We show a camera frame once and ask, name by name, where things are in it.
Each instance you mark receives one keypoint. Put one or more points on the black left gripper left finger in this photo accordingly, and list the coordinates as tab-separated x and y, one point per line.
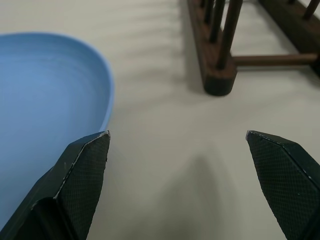
75	190

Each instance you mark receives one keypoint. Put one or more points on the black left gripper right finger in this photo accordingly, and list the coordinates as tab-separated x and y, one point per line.
287	180

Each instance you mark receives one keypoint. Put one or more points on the blue plate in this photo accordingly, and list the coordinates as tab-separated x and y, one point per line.
45	100

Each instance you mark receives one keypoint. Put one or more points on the dark wooden dish rack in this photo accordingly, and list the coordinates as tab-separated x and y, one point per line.
220	72

